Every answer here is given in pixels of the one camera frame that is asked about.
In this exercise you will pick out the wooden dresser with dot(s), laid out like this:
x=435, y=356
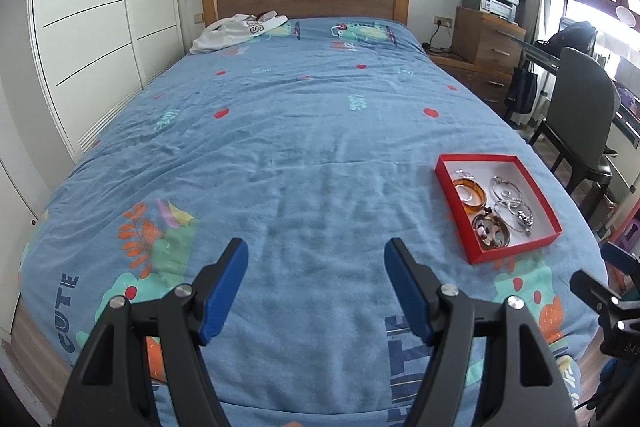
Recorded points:
x=490, y=37

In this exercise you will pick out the twisted silver bangle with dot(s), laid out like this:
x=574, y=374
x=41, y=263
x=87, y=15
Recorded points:
x=507, y=212

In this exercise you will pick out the wooden nightstand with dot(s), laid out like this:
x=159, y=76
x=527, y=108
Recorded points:
x=475, y=77

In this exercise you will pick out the dark hanging bag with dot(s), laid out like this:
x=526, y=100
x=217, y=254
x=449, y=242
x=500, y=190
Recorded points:
x=522, y=89

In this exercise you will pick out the red jewelry box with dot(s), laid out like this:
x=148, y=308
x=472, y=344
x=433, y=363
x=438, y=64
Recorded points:
x=495, y=257

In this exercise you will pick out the wall outlet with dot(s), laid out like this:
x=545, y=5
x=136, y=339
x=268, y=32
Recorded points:
x=443, y=22

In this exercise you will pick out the grey office chair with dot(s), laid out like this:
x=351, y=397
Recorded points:
x=580, y=107

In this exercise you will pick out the black backpack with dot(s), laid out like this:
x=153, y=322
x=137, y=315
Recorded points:
x=572, y=37

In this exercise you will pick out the amber bangle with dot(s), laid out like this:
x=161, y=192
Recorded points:
x=475, y=207

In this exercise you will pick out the white wardrobe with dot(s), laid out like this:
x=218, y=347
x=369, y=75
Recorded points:
x=90, y=32

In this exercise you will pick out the round white lamp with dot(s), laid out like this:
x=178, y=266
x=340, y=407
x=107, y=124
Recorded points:
x=625, y=16

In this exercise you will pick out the plain silver bangle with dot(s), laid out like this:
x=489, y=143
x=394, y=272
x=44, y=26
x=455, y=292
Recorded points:
x=497, y=187

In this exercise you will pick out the dark brown bangle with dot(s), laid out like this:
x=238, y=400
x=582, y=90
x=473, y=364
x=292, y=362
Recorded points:
x=502, y=239

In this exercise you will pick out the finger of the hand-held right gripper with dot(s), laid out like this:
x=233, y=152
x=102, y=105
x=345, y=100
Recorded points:
x=620, y=257
x=590, y=289

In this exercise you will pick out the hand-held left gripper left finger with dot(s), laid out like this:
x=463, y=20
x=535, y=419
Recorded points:
x=220, y=302

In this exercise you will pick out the blue printed blanket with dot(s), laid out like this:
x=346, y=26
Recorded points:
x=300, y=147

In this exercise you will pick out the glass desk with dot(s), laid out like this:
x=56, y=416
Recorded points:
x=625, y=117

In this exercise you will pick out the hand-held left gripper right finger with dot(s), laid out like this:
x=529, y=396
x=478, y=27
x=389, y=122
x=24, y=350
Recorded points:
x=415, y=302

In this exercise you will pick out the white garment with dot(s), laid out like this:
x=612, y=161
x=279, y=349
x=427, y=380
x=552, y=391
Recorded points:
x=230, y=32

